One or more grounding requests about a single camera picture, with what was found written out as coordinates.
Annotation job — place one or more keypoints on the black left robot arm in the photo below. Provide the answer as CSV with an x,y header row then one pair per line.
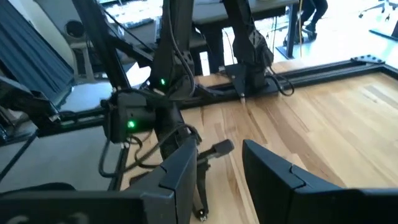
x,y
248,53

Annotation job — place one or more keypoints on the office chair base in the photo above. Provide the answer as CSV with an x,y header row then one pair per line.
x,y
377,7

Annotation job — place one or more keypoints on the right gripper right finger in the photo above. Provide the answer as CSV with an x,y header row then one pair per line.
x,y
280,193

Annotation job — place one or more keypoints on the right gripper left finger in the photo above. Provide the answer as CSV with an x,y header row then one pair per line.
x,y
174,193

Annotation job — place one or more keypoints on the black aluminium table frame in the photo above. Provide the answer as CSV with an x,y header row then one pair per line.
x,y
326,74

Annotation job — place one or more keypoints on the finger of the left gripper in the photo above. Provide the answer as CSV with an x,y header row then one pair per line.
x,y
202,215
219,147

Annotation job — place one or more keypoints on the dark blue pleated fabric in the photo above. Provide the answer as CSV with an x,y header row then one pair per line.
x,y
28,53

